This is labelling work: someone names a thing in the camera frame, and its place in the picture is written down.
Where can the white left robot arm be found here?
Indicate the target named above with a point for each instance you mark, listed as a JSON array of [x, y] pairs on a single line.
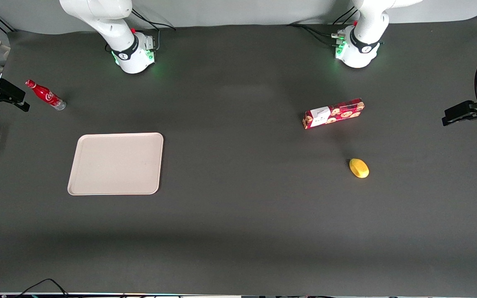
[[360, 49]]

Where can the beige plastic tray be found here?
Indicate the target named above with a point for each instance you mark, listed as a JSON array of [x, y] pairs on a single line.
[[116, 163]]

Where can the red cookie box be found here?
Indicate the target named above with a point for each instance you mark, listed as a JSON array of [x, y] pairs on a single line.
[[333, 114]]

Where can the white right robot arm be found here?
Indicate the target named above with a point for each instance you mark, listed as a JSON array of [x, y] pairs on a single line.
[[127, 56]]

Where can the dark grey table cover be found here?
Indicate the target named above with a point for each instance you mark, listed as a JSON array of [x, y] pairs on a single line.
[[238, 207]]

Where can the yellow lemon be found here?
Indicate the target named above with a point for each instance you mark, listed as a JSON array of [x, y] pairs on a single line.
[[359, 168]]

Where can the red coke bottle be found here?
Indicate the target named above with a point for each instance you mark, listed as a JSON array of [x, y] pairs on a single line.
[[47, 95]]

